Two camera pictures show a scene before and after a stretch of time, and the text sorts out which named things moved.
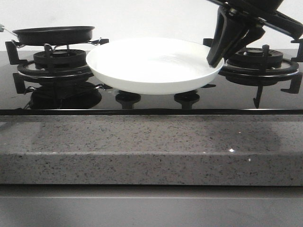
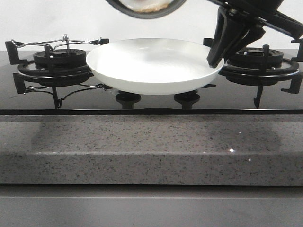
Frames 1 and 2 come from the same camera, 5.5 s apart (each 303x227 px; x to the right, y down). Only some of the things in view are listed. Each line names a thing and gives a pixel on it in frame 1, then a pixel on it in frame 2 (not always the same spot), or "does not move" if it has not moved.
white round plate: (152, 65) does not move
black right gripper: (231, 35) does not move
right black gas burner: (261, 66) does not move
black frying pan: (52, 35) → (175, 5)
